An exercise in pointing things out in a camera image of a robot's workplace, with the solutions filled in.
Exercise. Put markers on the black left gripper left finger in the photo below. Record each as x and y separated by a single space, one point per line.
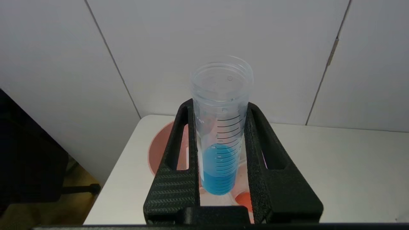
174 188

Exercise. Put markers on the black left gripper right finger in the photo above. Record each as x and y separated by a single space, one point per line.
281 191

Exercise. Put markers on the blue pigment test tube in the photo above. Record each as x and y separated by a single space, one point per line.
220 159

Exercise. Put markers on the clear glass beaker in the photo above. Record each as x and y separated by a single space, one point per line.
243 199

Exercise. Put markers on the dark office chair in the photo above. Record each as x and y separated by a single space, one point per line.
28 159

